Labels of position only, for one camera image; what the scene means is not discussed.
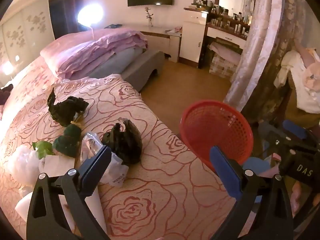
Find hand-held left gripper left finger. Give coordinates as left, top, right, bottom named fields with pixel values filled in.
left=26, top=145, right=112, bottom=240

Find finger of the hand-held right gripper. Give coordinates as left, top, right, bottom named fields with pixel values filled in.
left=283, top=119, right=308, bottom=140
left=257, top=122, right=293, bottom=156

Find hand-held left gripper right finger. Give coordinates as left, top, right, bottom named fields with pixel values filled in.
left=209, top=145, right=295, bottom=240

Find black plastic bag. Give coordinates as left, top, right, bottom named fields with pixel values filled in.
left=101, top=119, right=143, bottom=164
left=47, top=88, right=89, bottom=127

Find red plastic mesh basket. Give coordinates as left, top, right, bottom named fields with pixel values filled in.
left=179, top=100, right=253, bottom=173

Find green snack packet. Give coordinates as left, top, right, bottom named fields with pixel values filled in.
left=32, top=141, right=54, bottom=159

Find clear plastic bag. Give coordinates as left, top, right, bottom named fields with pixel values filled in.
left=7, top=144, right=41, bottom=181

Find person's right hand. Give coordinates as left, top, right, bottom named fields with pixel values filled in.
left=290, top=179, right=307, bottom=214

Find light blue plastic stool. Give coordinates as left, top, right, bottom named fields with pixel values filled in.
left=242, top=156, right=272, bottom=176

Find green and yellow wrapper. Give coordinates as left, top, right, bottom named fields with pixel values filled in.
left=52, top=116, right=83, bottom=158

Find white tissue paper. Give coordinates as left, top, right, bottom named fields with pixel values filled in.
left=38, top=154, right=76, bottom=178

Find white printed garment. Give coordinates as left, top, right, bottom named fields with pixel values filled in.
left=294, top=41, right=320, bottom=113

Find white squeeze tube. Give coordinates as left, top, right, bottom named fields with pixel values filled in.
left=14, top=190, right=107, bottom=234

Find white hanging cloth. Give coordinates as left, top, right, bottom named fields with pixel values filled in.
left=273, top=51, right=305, bottom=88

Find light lace curtain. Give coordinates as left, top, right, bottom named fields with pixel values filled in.
left=223, top=0, right=284, bottom=105

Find cloth covered cardboard boxes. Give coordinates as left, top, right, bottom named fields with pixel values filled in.
left=208, top=37, right=245, bottom=80

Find grey blue blanket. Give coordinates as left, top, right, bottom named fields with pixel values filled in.
left=87, top=47, right=145, bottom=79

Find dark wood dressing table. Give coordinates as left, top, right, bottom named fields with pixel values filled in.
left=199, top=12, right=251, bottom=68

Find purple pillow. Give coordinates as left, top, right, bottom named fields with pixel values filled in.
left=0, top=83, right=13, bottom=105

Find folded pink quilt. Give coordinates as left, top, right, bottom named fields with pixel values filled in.
left=40, top=29, right=149, bottom=79

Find white cabinet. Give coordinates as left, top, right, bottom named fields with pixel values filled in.
left=178, top=7, right=208, bottom=63

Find row of cosmetic bottles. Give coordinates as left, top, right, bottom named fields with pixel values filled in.
left=189, top=0, right=252, bottom=34

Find glowing bedside lamp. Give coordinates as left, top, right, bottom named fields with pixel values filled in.
left=0, top=61, right=13, bottom=77

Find low white desk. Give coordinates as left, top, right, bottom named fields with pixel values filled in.
left=139, top=25, right=182, bottom=57

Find flower patterned wardrobe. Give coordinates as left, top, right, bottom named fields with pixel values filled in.
left=0, top=0, right=56, bottom=67

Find dark wooden door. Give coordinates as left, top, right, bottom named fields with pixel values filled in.
left=48, top=0, right=83, bottom=39

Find pink flower in vase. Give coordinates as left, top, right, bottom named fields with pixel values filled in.
left=144, top=7, right=154, bottom=27

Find grey upholstered bed frame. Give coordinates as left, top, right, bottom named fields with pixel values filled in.
left=119, top=50, right=166, bottom=92

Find ring light on stand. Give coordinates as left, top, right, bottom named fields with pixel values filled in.
left=77, top=1, right=104, bottom=38

